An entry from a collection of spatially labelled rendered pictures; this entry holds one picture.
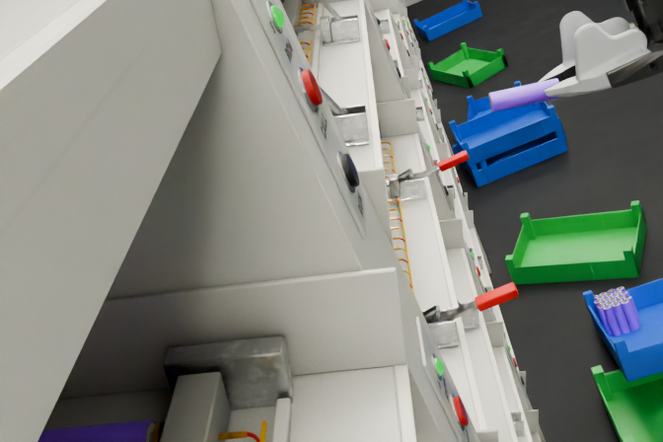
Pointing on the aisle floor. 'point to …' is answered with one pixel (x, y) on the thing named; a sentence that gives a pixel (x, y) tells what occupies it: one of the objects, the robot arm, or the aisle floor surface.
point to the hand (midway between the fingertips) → (558, 89)
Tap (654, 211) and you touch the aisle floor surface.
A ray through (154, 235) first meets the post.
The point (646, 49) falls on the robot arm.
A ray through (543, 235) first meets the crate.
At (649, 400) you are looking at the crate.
